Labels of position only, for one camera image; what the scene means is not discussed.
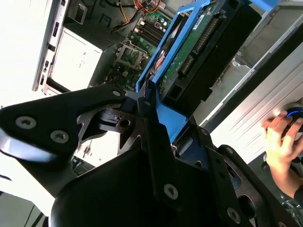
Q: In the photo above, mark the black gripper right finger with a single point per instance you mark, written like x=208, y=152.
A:
x=225, y=189

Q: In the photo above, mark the person's bare hand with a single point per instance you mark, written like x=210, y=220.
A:
x=279, y=149

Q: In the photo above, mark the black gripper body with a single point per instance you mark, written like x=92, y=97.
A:
x=106, y=201

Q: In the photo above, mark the hard disk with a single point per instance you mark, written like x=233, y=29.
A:
x=180, y=61

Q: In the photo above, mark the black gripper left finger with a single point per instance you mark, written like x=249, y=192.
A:
x=47, y=113

